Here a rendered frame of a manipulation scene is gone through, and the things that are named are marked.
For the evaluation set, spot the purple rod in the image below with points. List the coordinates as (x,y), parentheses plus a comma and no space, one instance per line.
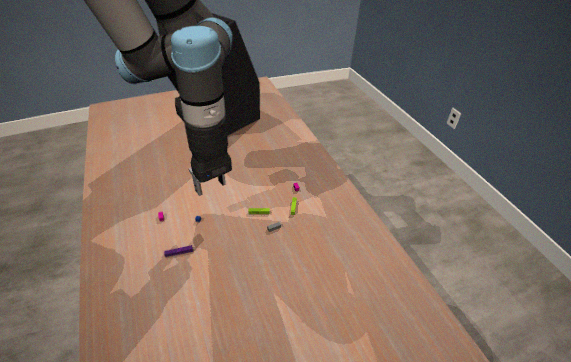
(178,251)

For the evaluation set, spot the lime green rod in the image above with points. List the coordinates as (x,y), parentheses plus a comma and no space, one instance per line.
(259,211)
(293,207)

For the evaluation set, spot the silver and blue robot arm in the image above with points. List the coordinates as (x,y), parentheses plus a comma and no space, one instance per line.
(143,56)

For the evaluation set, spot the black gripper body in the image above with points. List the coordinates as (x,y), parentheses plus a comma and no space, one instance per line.
(207,138)

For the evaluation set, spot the grey rod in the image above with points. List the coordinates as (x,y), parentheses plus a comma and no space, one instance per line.
(274,226)

